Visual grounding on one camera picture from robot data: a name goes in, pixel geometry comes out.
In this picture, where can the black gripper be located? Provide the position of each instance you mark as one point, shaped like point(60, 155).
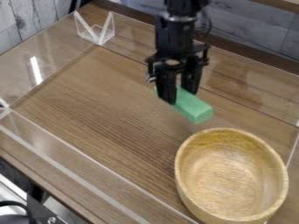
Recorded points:
point(178, 55)

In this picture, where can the black metal bracket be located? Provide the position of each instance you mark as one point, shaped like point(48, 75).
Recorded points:
point(43, 215)

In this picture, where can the wooden bowl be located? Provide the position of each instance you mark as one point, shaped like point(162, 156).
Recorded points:
point(230, 176)

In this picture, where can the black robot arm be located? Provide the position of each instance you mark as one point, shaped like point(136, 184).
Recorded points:
point(185, 7)

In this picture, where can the clear acrylic tray wall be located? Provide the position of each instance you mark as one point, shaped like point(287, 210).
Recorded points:
point(88, 133)

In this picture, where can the green rectangular block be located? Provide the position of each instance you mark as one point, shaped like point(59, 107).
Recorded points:
point(191, 107)

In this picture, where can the clear acrylic corner bracket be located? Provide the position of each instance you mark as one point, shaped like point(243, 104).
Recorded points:
point(95, 33)

